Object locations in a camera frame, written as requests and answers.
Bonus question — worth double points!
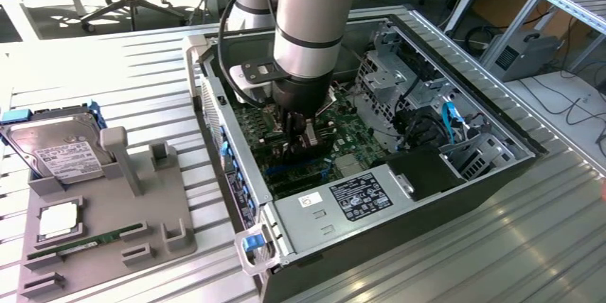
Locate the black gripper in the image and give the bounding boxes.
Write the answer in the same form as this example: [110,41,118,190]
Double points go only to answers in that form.
[269,72,335,119]

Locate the black graphics card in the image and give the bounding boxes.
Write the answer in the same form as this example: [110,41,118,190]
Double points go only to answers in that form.
[252,120,337,176]

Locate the metal socket cover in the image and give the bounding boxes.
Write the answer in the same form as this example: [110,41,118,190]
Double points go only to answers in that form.
[317,90,340,116]

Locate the green motherboard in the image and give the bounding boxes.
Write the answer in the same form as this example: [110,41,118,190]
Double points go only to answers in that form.
[229,97,395,202]

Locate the silver perforated disk bay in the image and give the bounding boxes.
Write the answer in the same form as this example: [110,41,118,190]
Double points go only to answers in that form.
[353,21,459,151]

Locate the silver finned heatsink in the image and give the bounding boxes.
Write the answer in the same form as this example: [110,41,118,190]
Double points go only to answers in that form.
[332,155,369,179]

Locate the long black expansion slot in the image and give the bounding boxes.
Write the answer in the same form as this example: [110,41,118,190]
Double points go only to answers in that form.
[276,181,331,200]
[269,172,327,192]

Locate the black plastic air shroud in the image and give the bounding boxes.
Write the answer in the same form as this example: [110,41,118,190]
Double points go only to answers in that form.
[369,145,468,202]

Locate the silver power supply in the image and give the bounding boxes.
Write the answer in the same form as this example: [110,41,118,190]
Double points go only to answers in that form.
[259,169,420,265]

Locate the small silver disk bay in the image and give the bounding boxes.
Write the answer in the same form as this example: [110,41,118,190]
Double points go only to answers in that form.
[437,132,511,182]

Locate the black office chair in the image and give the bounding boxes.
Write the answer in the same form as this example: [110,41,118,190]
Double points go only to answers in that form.
[74,0,186,33]

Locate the grey box machine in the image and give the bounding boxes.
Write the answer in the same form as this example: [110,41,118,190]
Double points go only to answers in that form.
[491,31,562,82]

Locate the open black PC case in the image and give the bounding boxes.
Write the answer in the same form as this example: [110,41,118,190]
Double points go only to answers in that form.
[182,13,550,303]

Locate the grey parts rack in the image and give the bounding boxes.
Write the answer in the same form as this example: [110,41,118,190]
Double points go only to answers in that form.
[17,126,198,300]

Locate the silver hard disk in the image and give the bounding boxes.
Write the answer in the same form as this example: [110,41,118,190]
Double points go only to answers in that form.
[0,114,117,185]

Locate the hard drive in blue caddy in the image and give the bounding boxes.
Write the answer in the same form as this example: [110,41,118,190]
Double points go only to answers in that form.
[0,100,109,148]

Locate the green RAM stick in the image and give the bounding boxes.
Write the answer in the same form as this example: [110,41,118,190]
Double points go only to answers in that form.
[26,223,144,260]

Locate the silver CPU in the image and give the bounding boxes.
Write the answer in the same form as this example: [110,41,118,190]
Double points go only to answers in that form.
[37,203,80,236]

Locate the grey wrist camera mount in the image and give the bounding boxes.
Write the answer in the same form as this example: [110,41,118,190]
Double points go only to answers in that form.
[229,60,285,105]

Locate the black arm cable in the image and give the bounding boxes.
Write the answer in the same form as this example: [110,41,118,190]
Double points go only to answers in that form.
[216,0,259,104]

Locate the black wire bundle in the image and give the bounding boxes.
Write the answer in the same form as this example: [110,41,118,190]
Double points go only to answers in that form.
[389,109,448,150]

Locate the blue data wire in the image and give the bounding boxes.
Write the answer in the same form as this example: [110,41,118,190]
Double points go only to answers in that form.
[439,101,464,147]

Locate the aluminium profile frame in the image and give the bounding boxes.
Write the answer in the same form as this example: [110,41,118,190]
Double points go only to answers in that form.
[480,0,606,73]

